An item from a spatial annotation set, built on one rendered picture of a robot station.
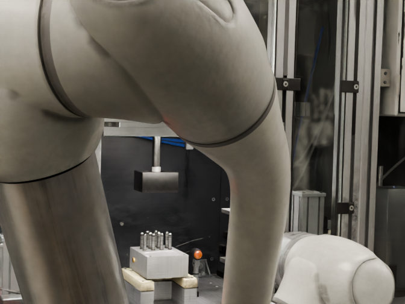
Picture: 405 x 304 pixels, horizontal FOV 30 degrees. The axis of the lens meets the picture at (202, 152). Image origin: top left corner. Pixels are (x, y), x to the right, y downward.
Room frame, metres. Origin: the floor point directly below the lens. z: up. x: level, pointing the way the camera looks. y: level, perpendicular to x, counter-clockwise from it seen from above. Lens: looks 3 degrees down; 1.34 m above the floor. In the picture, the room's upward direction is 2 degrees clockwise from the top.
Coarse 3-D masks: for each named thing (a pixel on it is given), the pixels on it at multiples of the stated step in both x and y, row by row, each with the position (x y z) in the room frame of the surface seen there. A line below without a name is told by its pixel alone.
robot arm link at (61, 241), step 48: (0, 0) 0.57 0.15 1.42; (0, 48) 0.56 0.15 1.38; (0, 96) 0.58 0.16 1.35; (48, 96) 0.58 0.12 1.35; (0, 144) 0.61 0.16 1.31; (48, 144) 0.61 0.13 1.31; (96, 144) 0.67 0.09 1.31; (0, 192) 0.65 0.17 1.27; (48, 192) 0.65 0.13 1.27; (96, 192) 0.68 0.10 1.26; (48, 240) 0.66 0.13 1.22; (96, 240) 0.69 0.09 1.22; (48, 288) 0.68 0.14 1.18; (96, 288) 0.70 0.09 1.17
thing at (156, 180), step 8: (152, 136) 1.70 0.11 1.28; (152, 144) 1.70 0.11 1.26; (160, 144) 1.70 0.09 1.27; (152, 152) 1.70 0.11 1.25; (160, 152) 1.70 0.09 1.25; (152, 160) 1.70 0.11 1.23; (160, 160) 1.70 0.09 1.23; (152, 168) 1.70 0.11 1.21; (160, 168) 1.71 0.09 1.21; (136, 176) 1.70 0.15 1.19; (144, 176) 1.66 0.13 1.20; (152, 176) 1.67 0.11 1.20; (160, 176) 1.68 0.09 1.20; (168, 176) 1.69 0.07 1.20; (176, 176) 1.69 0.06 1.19; (136, 184) 1.70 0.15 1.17; (144, 184) 1.66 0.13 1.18; (152, 184) 1.67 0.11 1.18; (160, 184) 1.68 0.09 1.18; (168, 184) 1.69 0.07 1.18; (176, 184) 1.69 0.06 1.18
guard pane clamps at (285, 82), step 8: (280, 80) 1.59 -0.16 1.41; (288, 80) 1.59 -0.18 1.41; (296, 80) 1.60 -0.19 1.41; (344, 80) 1.65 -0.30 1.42; (280, 88) 1.59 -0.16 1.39; (288, 88) 1.59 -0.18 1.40; (296, 88) 1.60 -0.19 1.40; (344, 88) 1.65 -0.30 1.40; (352, 88) 1.66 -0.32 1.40; (336, 208) 1.65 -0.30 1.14; (344, 208) 1.65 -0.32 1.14; (352, 208) 1.66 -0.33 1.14
